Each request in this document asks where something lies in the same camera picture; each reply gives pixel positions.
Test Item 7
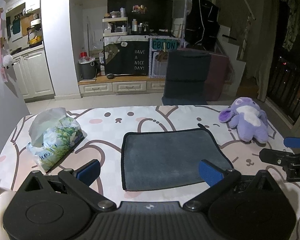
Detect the poison sign poster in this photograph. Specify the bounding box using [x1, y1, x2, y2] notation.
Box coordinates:
[149, 36, 180, 79]

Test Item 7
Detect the cream countertop shelf rack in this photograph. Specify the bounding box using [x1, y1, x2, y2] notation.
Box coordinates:
[102, 17, 128, 37]

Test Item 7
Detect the dark grey trash bin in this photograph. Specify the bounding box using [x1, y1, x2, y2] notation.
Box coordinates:
[79, 61, 97, 80]

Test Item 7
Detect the black hanging jacket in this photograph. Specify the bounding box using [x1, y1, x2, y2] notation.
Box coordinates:
[185, 0, 220, 51]

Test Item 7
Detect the grey towel black trim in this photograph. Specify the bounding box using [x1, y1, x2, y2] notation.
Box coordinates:
[121, 127, 233, 191]

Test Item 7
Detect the purple plush toy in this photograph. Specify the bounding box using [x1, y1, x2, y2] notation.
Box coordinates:
[218, 97, 269, 144]

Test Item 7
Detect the white drawer cabinet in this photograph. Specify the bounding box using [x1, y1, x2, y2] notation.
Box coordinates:
[78, 76, 165, 96]

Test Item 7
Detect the white kitchen cabinet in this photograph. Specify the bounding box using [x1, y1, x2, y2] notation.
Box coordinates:
[13, 45, 55, 100]

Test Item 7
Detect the black have a nice day cloth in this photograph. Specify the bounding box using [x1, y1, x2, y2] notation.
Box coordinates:
[104, 40, 149, 76]

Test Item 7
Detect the dark blue chair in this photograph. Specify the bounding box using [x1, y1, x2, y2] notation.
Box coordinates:
[161, 50, 211, 106]

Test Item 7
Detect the floral tissue pack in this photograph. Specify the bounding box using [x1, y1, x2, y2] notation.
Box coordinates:
[26, 107, 84, 173]

